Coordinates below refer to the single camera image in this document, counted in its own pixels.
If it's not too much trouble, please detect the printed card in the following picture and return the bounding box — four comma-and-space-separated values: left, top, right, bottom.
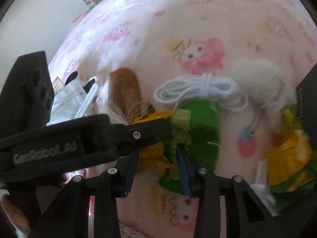
52, 77, 64, 96

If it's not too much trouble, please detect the brown wooden comb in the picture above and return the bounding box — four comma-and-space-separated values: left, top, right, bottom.
108, 67, 143, 125

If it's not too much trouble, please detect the green yellow corn toy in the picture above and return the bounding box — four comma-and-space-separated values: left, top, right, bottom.
133, 100, 221, 195
251, 106, 317, 216

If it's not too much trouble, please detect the pink cartoon print blanket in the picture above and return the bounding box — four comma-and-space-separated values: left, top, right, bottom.
48, 0, 317, 238

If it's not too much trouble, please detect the black storage box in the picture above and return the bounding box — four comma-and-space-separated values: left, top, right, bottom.
297, 64, 317, 151

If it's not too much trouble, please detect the white fluffy keychain plush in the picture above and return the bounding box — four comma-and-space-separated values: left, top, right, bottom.
230, 59, 297, 133

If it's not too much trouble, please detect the white cord bundle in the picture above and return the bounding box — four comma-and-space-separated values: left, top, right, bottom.
153, 73, 249, 112

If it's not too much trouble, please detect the white feathery tuft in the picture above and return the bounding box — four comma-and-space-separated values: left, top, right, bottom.
98, 91, 142, 126

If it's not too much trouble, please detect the white perforated strap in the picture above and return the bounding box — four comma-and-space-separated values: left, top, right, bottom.
74, 77, 99, 119

